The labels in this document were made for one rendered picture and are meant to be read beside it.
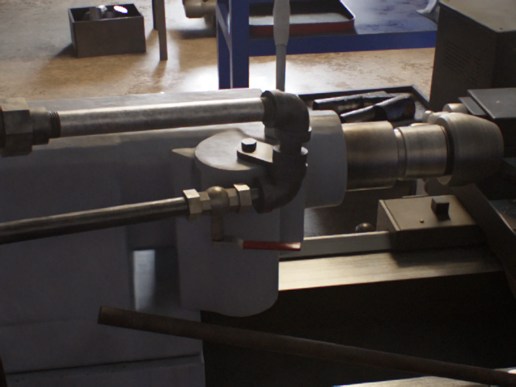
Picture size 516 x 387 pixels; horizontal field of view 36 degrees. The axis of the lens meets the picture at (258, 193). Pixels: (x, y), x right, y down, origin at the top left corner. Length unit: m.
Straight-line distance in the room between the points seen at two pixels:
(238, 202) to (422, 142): 0.28
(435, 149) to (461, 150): 0.03
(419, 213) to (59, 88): 3.16
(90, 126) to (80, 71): 3.80
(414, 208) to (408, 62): 3.31
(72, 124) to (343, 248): 0.67
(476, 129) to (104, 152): 0.42
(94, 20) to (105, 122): 3.95
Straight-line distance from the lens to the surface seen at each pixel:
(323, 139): 0.87
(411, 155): 0.92
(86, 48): 4.63
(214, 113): 0.68
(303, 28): 2.75
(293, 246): 0.75
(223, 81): 3.23
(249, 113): 0.70
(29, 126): 0.62
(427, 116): 1.28
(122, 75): 4.34
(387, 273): 1.18
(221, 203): 0.72
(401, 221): 1.23
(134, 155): 0.81
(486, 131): 0.95
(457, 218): 1.26
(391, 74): 4.35
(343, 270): 1.18
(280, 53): 0.83
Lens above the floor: 1.50
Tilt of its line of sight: 29 degrees down
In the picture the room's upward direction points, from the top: straight up
